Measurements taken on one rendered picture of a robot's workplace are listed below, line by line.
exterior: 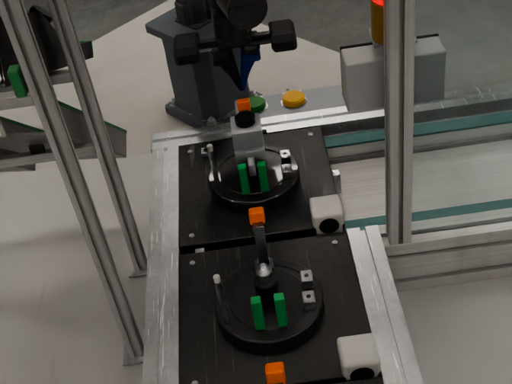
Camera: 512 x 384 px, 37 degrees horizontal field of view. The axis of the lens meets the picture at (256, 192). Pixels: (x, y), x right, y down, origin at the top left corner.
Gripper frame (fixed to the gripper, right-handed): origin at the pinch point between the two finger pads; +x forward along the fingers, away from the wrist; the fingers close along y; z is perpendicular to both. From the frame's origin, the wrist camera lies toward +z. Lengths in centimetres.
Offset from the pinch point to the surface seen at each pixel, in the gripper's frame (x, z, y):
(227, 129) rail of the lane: 12.9, 2.9, 3.7
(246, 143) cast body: 2.4, -16.0, 0.0
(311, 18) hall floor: 107, 214, -28
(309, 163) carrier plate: 12.0, -10.5, -9.1
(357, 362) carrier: 10, -50, -10
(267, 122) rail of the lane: 12.9, 3.3, -3.4
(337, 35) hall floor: 107, 196, -38
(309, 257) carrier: 12.1, -30.8, -6.8
